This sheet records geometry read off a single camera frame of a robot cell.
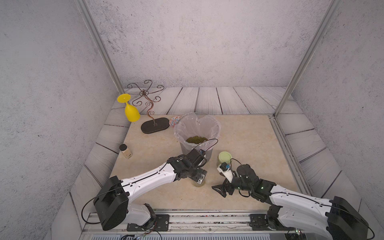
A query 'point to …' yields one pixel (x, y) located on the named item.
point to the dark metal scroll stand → (157, 125)
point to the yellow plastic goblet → (131, 114)
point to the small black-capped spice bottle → (124, 149)
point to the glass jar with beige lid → (195, 183)
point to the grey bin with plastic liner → (197, 130)
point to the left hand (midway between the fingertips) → (201, 173)
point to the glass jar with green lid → (224, 156)
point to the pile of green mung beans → (196, 139)
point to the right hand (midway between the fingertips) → (218, 181)
